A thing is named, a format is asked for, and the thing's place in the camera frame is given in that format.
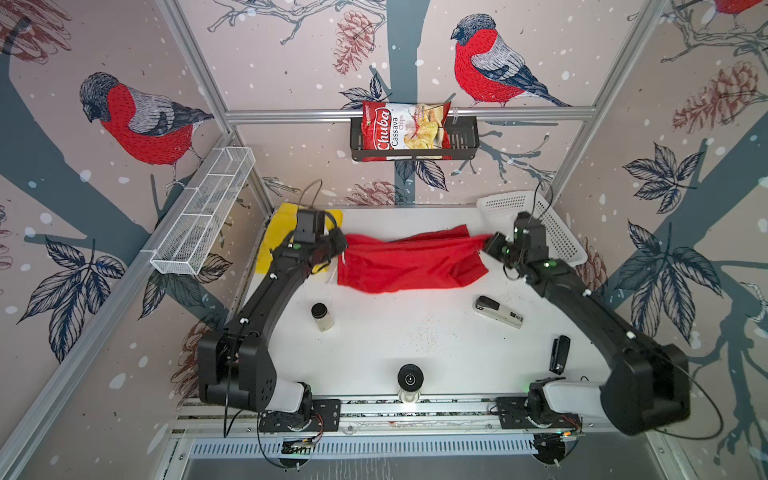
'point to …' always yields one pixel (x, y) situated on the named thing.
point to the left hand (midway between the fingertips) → (344, 233)
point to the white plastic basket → (561, 244)
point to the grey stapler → (493, 308)
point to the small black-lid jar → (321, 315)
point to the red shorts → (447, 257)
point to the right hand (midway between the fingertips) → (480, 238)
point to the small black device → (559, 354)
